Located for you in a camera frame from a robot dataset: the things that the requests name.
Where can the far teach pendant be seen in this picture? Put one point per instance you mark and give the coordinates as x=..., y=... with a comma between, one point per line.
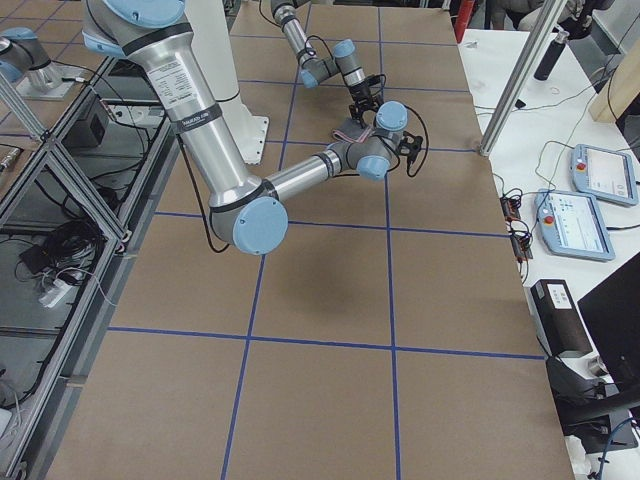
x=607, y=174

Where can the aluminium frame post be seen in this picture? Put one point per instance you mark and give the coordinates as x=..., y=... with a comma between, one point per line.
x=531, y=51

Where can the small circuit board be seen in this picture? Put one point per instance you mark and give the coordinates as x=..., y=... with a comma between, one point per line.
x=510, y=206

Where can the black power adapter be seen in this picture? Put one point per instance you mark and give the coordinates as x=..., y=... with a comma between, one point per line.
x=35, y=259

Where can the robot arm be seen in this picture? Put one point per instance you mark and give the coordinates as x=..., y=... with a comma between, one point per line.
x=245, y=211
x=315, y=50

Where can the white power strip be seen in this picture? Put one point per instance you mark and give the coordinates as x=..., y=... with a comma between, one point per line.
x=54, y=293

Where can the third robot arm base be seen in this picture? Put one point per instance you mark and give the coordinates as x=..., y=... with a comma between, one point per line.
x=26, y=63

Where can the black monitor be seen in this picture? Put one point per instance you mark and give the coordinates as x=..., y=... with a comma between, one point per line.
x=611, y=314

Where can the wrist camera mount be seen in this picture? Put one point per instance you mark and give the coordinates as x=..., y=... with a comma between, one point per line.
x=410, y=145
x=376, y=84

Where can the black bottle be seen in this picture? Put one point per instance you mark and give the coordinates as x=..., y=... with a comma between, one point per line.
x=551, y=56

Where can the teach pendant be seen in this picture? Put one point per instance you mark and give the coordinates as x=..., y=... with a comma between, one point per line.
x=571, y=225
x=607, y=174

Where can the pink and grey towel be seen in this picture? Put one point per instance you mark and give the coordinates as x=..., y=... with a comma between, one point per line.
x=351, y=131

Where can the aluminium frame rail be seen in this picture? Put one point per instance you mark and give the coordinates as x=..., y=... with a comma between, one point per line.
x=89, y=209

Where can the black box with label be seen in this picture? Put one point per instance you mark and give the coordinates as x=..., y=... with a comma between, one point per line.
x=562, y=327

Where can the black electronics box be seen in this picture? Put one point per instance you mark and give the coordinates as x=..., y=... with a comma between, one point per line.
x=90, y=127

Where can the wooden board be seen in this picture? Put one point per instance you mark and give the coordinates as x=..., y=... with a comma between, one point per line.
x=621, y=24

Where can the red cylinder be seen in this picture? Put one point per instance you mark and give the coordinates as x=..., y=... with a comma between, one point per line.
x=463, y=18

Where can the near teach pendant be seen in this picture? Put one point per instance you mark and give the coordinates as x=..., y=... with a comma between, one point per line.
x=571, y=225

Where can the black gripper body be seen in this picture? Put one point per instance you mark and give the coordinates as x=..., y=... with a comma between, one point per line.
x=359, y=93

